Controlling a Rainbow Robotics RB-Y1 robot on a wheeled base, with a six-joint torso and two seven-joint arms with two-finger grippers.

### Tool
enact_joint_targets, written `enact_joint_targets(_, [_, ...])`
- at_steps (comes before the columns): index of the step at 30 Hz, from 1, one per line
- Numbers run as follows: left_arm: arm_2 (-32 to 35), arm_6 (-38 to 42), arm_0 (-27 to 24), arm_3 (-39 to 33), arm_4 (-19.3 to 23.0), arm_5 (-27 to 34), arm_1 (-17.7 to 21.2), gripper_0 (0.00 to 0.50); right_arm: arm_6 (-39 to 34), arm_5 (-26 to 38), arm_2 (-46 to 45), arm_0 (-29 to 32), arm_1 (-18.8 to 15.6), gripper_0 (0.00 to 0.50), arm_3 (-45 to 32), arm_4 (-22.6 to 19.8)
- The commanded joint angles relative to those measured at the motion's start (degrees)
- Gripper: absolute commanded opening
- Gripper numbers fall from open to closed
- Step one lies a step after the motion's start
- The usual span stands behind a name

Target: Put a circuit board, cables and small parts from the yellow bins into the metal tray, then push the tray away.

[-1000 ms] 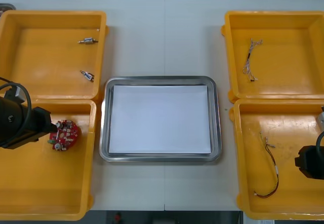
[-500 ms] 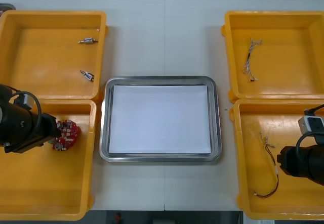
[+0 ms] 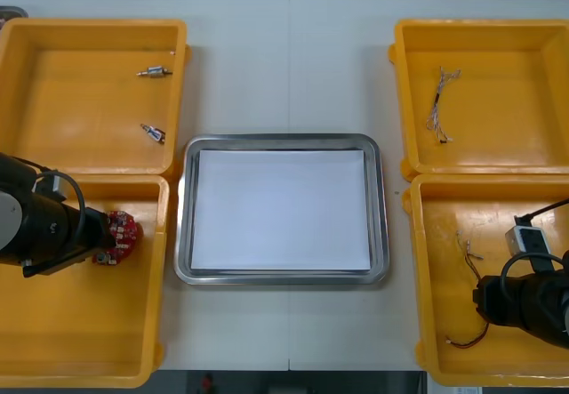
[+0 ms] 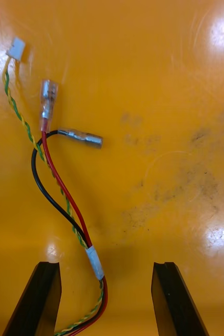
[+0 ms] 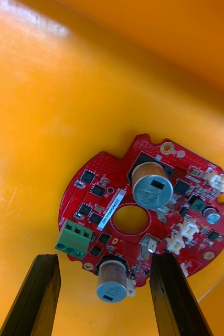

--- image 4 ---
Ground yellow-orange plastic bin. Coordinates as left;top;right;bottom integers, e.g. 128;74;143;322
0;0;224;336

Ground red black green-yellow wire harness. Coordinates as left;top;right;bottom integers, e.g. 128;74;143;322
2;36;109;336

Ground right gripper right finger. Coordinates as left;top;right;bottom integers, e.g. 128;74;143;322
151;261;210;336

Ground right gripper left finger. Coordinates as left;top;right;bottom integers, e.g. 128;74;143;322
3;261;62;336

